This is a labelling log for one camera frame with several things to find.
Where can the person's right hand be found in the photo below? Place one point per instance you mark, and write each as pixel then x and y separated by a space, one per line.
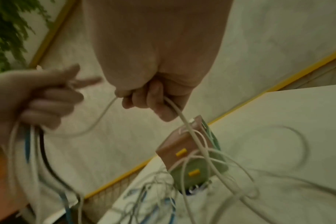
pixel 157 43

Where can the person's left hand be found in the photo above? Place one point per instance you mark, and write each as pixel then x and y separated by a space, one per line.
pixel 24 96

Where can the pink drawer box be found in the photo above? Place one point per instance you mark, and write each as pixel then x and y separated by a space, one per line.
pixel 184 142

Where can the green plant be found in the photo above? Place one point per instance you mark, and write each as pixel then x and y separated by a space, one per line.
pixel 7 28

